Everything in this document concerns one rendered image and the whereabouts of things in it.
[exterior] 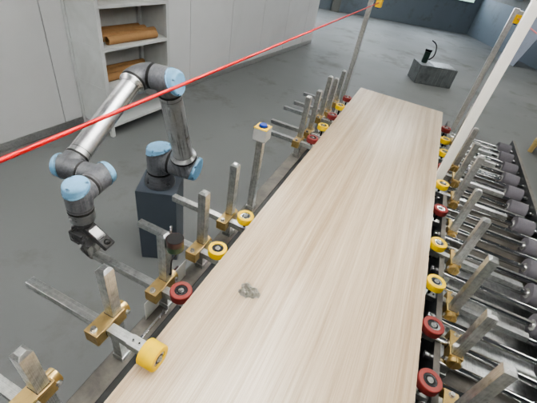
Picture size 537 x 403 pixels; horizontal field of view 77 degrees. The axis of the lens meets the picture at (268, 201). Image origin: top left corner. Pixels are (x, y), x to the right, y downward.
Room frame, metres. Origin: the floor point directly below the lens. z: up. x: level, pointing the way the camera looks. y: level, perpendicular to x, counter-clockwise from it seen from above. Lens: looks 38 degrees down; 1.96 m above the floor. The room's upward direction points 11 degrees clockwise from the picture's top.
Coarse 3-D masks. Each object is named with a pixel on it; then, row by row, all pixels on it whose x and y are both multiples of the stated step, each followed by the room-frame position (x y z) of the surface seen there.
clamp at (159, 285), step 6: (174, 270) 0.85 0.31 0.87; (174, 276) 0.82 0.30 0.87; (156, 282) 0.78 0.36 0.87; (162, 282) 0.78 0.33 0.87; (168, 282) 0.79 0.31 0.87; (174, 282) 0.82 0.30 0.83; (156, 288) 0.75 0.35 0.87; (162, 288) 0.76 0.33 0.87; (150, 294) 0.72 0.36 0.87; (156, 294) 0.73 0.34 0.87; (150, 300) 0.72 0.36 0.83; (156, 300) 0.72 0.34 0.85
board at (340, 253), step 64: (384, 128) 2.58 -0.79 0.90; (320, 192) 1.54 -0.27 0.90; (384, 192) 1.66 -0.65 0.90; (256, 256) 0.98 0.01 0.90; (320, 256) 1.05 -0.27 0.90; (384, 256) 1.13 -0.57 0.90; (192, 320) 0.64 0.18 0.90; (256, 320) 0.68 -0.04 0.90; (320, 320) 0.73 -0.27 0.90; (384, 320) 0.79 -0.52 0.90; (128, 384) 0.40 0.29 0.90; (192, 384) 0.44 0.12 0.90; (256, 384) 0.47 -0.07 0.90; (320, 384) 0.51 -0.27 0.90; (384, 384) 0.55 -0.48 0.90
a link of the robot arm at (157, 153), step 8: (152, 144) 1.74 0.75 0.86; (160, 144) 1.75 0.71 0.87; (168, 144) 1.76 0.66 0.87; (152, 152) 1.66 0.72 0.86; (160, 152) 1.66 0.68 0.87; (168, 152) 1.70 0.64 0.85; (152, 160) 1.65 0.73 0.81; (160, 160) 1.66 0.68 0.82; (168, 160) 1.66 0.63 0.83; (152, 168) 1.66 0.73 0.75; (160, 168) 1.65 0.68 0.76
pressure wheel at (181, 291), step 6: (180, 282) 0.77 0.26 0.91; (186, 282) 0.78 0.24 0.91; (174, 288) 0.74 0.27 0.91; (180, 288) 0.74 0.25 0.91; (186, 288) 0.75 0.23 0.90; (174, 294) 0.72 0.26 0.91; (180, 294) 0.72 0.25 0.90; (186, 294) 0.73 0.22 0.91; (174, 300) 0.70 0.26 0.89; (180, 300) 0.70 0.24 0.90; (186, 300) 0.71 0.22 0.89; (180, 306) 0.74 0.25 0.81
